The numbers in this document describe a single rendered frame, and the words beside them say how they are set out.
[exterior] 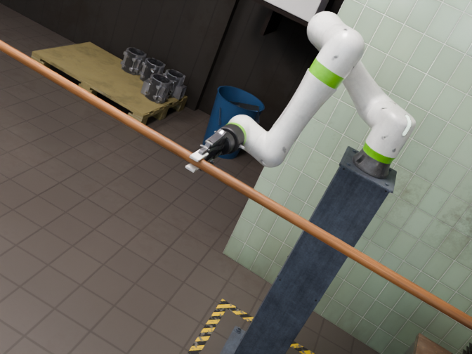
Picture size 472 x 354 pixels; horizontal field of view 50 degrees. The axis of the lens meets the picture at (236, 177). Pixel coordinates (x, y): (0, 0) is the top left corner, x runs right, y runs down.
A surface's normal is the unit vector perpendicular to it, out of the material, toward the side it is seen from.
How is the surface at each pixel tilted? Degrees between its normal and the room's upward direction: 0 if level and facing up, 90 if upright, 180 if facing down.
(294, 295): 90
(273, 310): 90
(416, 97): 90
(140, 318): 0
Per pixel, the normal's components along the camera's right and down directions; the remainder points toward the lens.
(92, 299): 0.36, -0.80
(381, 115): -0.88, -0.21
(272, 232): -0.40, 0.32
